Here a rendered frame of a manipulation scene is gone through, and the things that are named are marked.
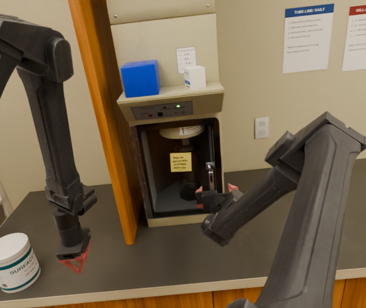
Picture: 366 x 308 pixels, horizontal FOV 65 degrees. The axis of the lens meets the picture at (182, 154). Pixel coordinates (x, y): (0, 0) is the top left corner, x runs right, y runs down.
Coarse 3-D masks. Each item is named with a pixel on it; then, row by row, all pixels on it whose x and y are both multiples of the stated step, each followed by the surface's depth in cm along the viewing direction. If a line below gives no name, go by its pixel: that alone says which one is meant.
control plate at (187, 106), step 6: (180, 102) 88; (186, 102) 89; (132, 108) 89; (138, 108) 90; (144, 108) 90; (150, 108) 90; (156, 108) 91; (162, 108) 91; (168, 108) 91; (174, 108) 92; (180, 108) 92; (186, 108) 92; (138, 114) 93; (144, 114) 94; (156, 114) 94; (168, 114) 95; (174, 114) 95; (180, 114) 96; (186, 114) 96
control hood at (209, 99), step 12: (216, 84) 90; (120, 96) 89; (144, 96) 86; (156, 96) 86; (168, 96) 85; (180, 96) 86; (192, 96) 86; (204, 96) 86; (216, 96) 87; (120, 108) 89; (192, 108) 93; (204, 108) 94; (216, 108) 94; (132, 120) 97
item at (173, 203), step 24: (192, 120) 99; (216, 120) 100; (144, 144) 103; (168, 144) 103; (192, 144) 103; (216, 144) 103; (144, 168) 107; (168, 168) 107; (192, 168) 107; (216, 168) 108; (168, 192) 112; (192, 192) 112; (168, 216) 116
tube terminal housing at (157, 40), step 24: (120, 24) 87; (144, 24) 88; (168, 24) 88; (192, 24) 88; (120, 48) 90; (144, 48) 90; (168, 48) 91; (216, 48) 91; (120, 72) 93; (168, 72) 94; (216, 72) 94; (144, 120) 100; (168, 120) 101; (192, 216) 118
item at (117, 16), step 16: (112, 0) 85; (128, 0) 85; (144, 0) 85; (160, 0) 85; (176, 0) 85; (192, 0) 85; (208, 0) 85; (112, 16) 86; (128, 16) 87; (144, 16) 87; (160, 16) 87; (176, 16) 87
